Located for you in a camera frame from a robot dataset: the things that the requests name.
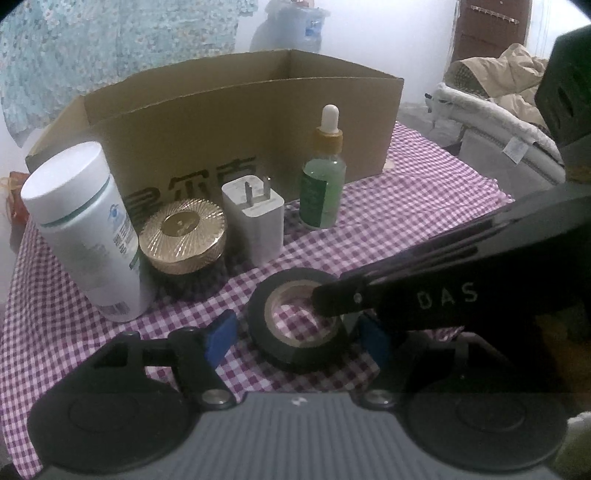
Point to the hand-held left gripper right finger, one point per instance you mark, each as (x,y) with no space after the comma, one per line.
(374,341)

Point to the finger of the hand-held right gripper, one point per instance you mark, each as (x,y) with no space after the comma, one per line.
(337,297)

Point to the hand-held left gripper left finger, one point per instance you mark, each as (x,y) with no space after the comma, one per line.
(219,334)

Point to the black tape roll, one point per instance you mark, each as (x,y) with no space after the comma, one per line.
(295,355)

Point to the white charger plug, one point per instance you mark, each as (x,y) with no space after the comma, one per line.
(258,221)

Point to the green dropper bottle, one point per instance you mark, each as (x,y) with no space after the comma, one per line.
(321,189)

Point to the gold-lidded black jar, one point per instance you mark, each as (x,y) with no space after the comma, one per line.
(182,230)

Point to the white plastic bottle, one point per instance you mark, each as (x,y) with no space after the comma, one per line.
(83,230)

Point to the brown cardboard box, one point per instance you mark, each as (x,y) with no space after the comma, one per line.
(207,124)

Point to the purple checkered tablecloth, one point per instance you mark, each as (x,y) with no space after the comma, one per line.
(69,350)

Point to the white fleece covered chair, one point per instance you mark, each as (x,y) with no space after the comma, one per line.
(489,127)

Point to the beige jacket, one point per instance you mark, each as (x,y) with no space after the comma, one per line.
(512,78)

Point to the brown wooden door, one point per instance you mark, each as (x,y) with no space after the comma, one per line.
(489,32)

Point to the blue water jug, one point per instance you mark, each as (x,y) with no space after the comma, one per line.
(309,25)

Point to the teal floral cloth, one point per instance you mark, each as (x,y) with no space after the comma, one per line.
(92,41)

